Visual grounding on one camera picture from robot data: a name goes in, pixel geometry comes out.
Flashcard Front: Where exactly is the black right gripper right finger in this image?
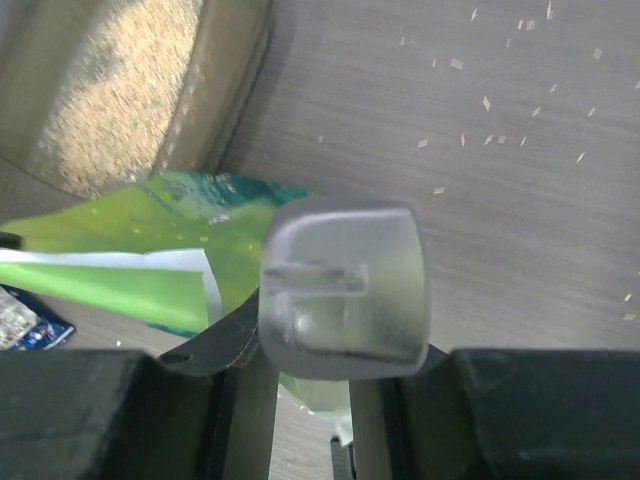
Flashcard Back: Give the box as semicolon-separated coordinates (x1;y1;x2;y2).
351;349;639;479

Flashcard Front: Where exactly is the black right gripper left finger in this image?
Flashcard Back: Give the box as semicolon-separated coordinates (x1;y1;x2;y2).
1;296;278;479

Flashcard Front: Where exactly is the clear plastic scoop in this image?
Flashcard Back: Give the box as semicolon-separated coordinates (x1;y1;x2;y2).
258;195;431;381

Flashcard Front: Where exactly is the blue chip bag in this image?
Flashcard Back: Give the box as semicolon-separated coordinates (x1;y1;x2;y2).
1;285;76;351

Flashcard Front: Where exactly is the translucent grey litter box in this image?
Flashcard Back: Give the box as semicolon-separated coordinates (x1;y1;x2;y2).
1;1;273;198

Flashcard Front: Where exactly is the green cat litter bag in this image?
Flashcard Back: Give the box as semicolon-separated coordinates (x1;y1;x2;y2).
0;171;354;449

